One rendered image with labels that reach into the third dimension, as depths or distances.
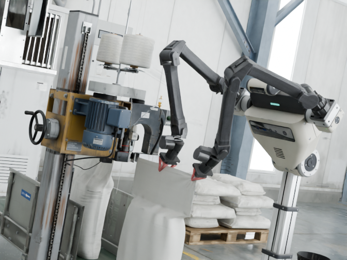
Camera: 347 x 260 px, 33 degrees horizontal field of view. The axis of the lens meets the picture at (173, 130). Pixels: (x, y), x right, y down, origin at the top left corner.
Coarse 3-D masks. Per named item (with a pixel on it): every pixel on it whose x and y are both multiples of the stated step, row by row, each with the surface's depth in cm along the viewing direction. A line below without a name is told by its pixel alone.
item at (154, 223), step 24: (144, 168) 317; (168, 168) 300; (144, 192) 315; (168, 192) 299; (192, 192) 287; (144, 216) 301; (168, 216) 293; (120, 240) 316; (144, 240) 298; (168, 240) 290
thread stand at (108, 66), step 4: (132, 0) 312; (128, 12) 312; (128, 16) 312; (128, 20) 312; (100, 64) 322; (104, 64) 323; (108, 64) 322; (112, 64) 324; (120, 64) 313; (104, 68) 326; (108, 68) 322; (112, 68) 319; (116, 68) 316; (120, 68) 314; (124, 68) 300; (128, 68) 298; (132, 68) 300; (120, 72) 313; (132, 72) 303; (136, 72) 301; (144, 72) 305; (116, 80) 314; (116, 84) 312
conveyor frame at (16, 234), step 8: (0, 216) 406; (0, 224) 405; (8, 224) 393; (16, 224) 381; (8, 232) 393; (16, 232) 381; (24, 232) 373; (8, 240) 387; (16, 240) 382; (24, 240) 372; (104, 240) 381; (104, 248) 380; (112, 248) 373; (64, 256) 330
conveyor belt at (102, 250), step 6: (0, 198) 466; (0, 204) 445; (0, 210) 426; (102, 252) 366; (108, 252) 368; (78, 258) 344; (84, 258) 346; (102, 258) 353; (108, 258) 355; (114, 258) 357
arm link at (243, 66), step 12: (240, 60) 252; (252, 60) 253; (228, 72) 252; (240, 72) 248; (252, 72) 251; (264, 72) 253; (276, 84) 257; (288, 84) 259; (300, 96) 261; (312, 96) 262
